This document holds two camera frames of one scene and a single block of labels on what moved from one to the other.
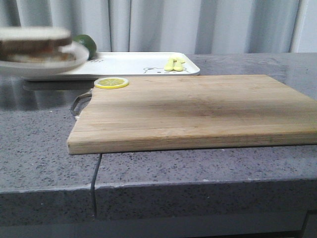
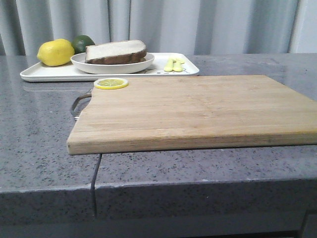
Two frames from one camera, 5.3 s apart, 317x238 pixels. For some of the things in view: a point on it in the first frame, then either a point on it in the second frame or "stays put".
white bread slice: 34,36 -> 119,51
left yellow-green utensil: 169,65 stays put
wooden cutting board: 155,114 stays put
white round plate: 79,53 -> 79,61
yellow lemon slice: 111,83 stays put
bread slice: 44,54 -> 141,59
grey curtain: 191,26 stays put
